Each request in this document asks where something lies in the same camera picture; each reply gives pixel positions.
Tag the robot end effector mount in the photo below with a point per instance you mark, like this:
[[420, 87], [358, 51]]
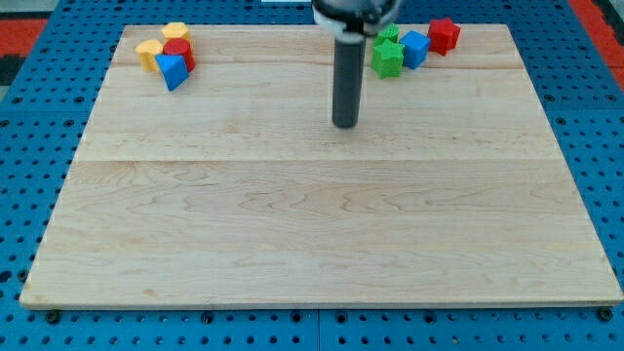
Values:
[[362, 17]]

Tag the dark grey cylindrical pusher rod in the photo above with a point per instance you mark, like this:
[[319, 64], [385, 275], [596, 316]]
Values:
[[348, 66]]

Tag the blue triangle block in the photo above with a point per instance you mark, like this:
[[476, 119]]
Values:
[[173, 69]]

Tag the yellow heart block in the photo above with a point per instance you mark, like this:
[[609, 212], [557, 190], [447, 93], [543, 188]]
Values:
[[146, 52]]

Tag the green round block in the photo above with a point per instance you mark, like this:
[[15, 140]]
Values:
[[388, 33]]

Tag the green star block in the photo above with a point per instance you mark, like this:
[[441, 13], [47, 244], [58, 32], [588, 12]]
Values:
[[387, 59]]

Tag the blue cube block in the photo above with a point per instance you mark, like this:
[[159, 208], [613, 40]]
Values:
[[416, 48]]

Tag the red star block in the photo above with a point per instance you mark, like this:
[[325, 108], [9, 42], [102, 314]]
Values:
[[443, 35]]

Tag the red cylinder block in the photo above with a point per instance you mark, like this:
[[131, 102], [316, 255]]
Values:
[[181, 47]]

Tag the yellow hexagon block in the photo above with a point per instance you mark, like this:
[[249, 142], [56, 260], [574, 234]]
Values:
[[177, 32]]

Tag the wooden board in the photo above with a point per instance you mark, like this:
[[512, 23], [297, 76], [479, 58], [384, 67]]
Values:
[[236, 191]]

